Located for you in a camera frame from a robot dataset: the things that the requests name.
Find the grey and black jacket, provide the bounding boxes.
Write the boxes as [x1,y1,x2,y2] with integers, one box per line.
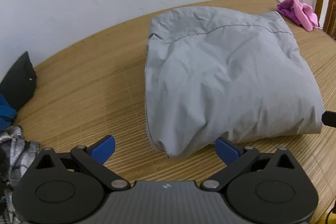
[145,6,324,159]

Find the black white plaid shirt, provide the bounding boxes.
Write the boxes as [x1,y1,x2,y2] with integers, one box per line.
[1,126,40,223]

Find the blue garment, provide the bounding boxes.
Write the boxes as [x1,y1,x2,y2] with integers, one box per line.
[0,94,18,131]

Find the black right gripper tip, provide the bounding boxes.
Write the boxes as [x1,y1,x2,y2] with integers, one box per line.
[322,111,336,128]

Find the black garment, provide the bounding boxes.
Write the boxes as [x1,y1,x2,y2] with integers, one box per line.
[1,51,37,111]

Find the pink cloth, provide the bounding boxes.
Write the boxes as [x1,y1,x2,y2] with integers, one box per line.
[277,0,319,31]

